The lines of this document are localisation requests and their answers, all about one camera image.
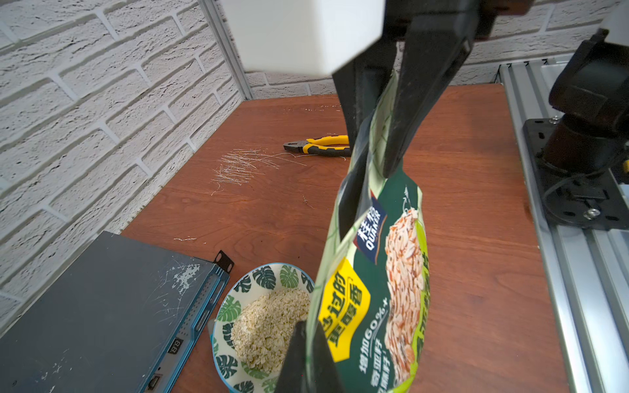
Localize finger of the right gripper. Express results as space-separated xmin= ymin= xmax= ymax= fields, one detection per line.
xmin=383 ymin=1 xmax=479 ymax=178
xmin=333 ymin=37 xmax=397 ymax=147

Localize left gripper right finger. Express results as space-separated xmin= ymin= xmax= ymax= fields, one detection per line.
xmin=308 ymin=324 xmax=344 ymax=393

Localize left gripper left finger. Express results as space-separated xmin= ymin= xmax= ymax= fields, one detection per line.
xmin=275 ymin=321 xmax=313 ymax=393

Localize green oats bag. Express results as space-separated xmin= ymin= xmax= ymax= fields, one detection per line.
xmin=306 ymin=84 xmax=431 ymax=392

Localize leaf pattern breakfast bowl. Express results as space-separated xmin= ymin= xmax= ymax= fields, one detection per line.
xmin=211 ymin=263 xmax=313 ymax=392

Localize yellow black pliers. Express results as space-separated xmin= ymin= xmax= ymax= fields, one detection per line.
xmin=283 ymin=135 xmax=352 ymax=157

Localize grey network switch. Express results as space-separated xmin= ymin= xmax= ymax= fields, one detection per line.
xmin=1 ymin=232 xmax=234 ymax=392

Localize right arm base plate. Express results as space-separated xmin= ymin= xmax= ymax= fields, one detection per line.
xmin=523 ymin=117 xmax=628 ymax=231

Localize aluminium front rail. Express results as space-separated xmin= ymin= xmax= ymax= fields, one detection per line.
xmin=496 ymin=55 xmax=628 ymax=392

